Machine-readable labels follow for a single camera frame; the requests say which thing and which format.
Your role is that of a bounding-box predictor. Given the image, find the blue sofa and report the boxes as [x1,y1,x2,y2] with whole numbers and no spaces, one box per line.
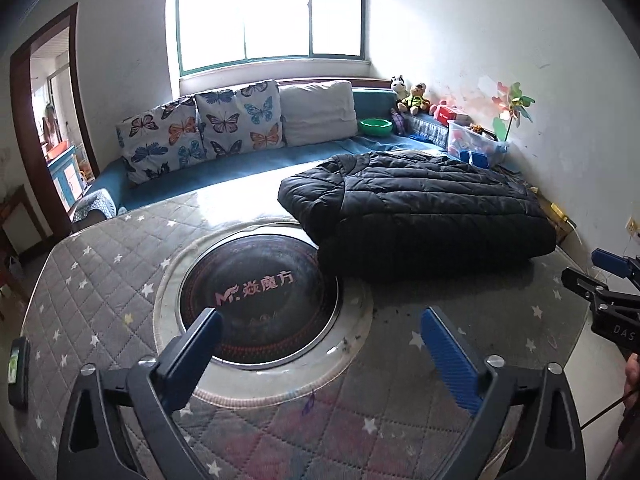
[72,87,451,221]

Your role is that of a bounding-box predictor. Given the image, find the brown door frame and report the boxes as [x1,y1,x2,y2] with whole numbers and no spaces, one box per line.
[10,2,101,233]

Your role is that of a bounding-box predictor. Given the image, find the person's right hand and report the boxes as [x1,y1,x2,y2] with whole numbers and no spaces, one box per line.
[624,352,640,401]

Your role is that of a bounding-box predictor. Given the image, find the grey star quilted table cover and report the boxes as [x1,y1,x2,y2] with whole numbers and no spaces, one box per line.
[20,160,591,480]

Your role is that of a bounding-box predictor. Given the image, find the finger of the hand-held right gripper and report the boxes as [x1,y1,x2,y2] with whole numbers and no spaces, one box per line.
[591,249,640,281]
[561,267,609,311]

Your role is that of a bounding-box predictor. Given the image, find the blue cabinet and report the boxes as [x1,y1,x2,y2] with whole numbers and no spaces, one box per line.
[47,145,86,206]

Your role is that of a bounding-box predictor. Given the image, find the large butterfly print pillow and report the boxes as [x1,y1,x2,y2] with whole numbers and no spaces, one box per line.
[116,97,204,186]

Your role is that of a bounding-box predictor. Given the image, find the white pillow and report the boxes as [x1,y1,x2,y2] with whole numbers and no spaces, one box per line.
[278,80,358,148]

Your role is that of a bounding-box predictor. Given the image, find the bear plush toy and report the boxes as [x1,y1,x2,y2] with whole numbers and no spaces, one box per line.
[397,81,431,115]

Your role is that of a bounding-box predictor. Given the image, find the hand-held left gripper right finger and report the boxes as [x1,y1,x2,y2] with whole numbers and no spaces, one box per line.
[420,306,586,480]

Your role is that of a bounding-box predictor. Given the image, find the wooden side cabinet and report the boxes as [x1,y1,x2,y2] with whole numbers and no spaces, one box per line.
[0,185,46,321]

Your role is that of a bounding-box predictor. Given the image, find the black puffer jacket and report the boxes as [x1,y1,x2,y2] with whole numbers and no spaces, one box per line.
[277,150,558,283]

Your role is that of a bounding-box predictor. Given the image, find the colourful pinwheel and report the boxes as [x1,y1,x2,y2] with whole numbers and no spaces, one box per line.
[491,80,536,143]

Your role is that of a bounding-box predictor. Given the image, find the white patterned cushion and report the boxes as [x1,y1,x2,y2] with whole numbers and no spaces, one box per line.
[75,189,118,221]

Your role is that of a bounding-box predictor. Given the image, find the black phone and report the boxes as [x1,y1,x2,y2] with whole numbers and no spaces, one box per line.
[7,337,31,411]

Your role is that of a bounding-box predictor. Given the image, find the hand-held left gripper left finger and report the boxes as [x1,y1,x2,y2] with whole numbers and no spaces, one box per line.
[56,307,224,480]

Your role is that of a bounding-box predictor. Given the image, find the clear plastic storage box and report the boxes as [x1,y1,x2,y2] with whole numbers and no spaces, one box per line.
[446,120,511,166]

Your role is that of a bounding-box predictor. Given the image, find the round black cooktop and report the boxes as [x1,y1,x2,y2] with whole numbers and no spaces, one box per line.
[155,219,375,407]

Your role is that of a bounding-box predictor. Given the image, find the window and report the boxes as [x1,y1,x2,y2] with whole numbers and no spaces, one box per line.
[175,0,371,76]

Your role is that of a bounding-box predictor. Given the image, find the green bowl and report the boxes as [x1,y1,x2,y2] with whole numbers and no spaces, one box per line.
[359,118,394,137]

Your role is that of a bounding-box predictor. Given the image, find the red box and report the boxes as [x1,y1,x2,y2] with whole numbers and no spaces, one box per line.
[432,102,471,126]

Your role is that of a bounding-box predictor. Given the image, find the thin black cable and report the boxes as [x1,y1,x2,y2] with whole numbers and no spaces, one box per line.
[580,392,631,431]

